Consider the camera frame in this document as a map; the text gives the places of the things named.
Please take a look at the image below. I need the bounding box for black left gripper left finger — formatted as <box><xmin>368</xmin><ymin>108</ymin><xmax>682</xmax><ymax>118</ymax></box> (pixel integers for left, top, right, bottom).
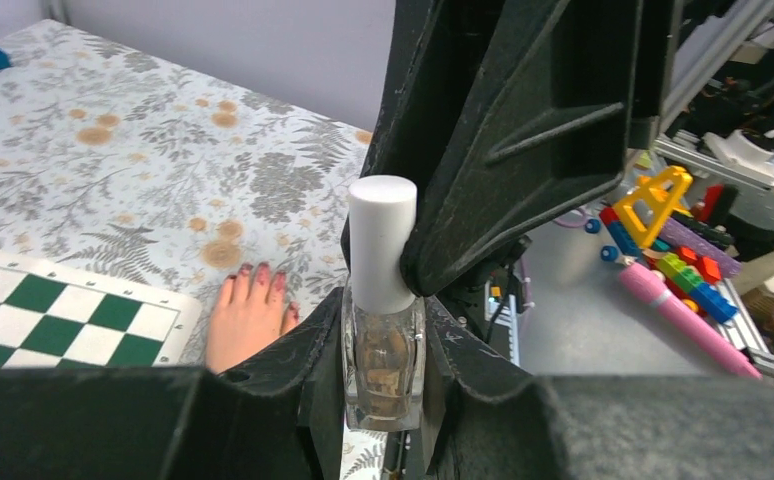
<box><xmin>0</xmin><ymin>289</ymin><xmax>344</xmax><ymax>479</ymax></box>

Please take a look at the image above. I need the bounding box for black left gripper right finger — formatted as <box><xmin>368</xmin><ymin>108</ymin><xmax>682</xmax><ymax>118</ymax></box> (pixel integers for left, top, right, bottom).
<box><xmin>422</xmin><ymin>298</ymin><xmax>774</xmax><ymax>479</ymax></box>

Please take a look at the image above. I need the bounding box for clear nail polish bottle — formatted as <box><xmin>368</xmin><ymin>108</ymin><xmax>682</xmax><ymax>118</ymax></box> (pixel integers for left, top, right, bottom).
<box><xmin>341</xmin><ymin>283</ymin><xmax>426</xmax><ymax>432</ymax></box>

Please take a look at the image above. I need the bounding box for person's hand with painted nails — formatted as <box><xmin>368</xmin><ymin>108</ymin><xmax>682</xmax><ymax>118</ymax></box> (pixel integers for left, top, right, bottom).
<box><xmin>205</xmin><ymin>262</ymin><xmax>301</xmax><ymax>374</ymax></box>

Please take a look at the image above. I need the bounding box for pink toy wand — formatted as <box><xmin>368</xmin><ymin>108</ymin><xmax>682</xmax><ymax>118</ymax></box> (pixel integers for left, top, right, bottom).
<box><xmin>600</xmin><ymin>246</ymin><xmax>762</xmax><ymax>379</ymax></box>

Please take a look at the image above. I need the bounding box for colourful toy brick pile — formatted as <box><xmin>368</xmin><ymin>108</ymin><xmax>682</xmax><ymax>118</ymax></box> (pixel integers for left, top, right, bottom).
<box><xmin>581</xmin><ymin>202</ymin><xmax>741</xmax><ymax>325</ymax></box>

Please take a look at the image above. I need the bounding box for floral tablecloth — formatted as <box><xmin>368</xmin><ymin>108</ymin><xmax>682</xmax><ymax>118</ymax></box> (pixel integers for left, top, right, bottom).
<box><xmin>0</xmin><ymin>18</ymin><xmax>388</xmax><ymax>480</ymax></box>

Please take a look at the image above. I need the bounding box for green white chess mat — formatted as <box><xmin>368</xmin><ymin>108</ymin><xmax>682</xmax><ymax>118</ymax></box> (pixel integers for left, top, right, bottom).
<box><xmin>0</xmin><ymin>251</ymin><xmax>203</xmax><ymax>368</ymax></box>

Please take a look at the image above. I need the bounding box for yellow toy frame piece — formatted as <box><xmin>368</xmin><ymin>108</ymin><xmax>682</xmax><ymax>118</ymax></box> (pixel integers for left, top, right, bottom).
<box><xmin>612</xmin><ymin>166</ymin><xmax>693</xmax><ymax>249</ymax></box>

